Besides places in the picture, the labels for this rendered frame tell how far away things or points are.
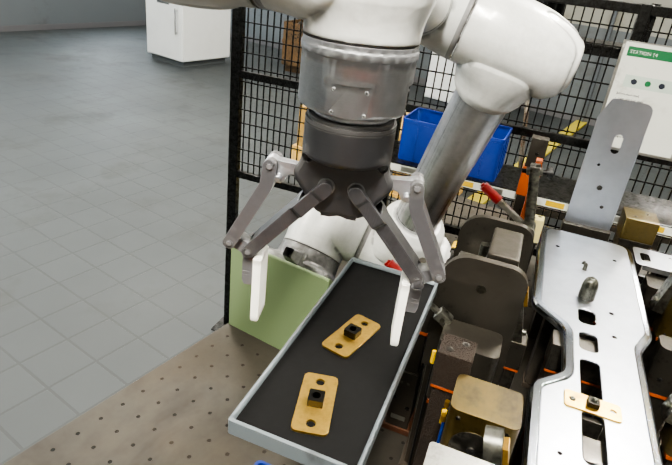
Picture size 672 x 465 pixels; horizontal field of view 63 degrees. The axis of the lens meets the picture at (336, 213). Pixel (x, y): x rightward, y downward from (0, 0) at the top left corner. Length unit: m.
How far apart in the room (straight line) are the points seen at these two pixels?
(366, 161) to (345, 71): 0.07
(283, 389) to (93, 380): 1.82
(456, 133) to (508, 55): 0.19
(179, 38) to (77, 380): 5.62
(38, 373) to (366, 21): 2.23
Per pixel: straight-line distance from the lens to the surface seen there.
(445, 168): 1.10
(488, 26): 0.92
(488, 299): 0.91
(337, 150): 0.42
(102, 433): 1.24
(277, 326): 1.36
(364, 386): 0.64
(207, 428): 1.22
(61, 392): 2.39
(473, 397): 0.79
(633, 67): 1.80
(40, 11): 9.73
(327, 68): 0.41
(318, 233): 1.31
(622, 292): 1.34
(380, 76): 0.40
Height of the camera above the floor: 1.59
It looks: 26 degrees down
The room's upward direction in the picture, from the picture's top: 7 degrees clockwise
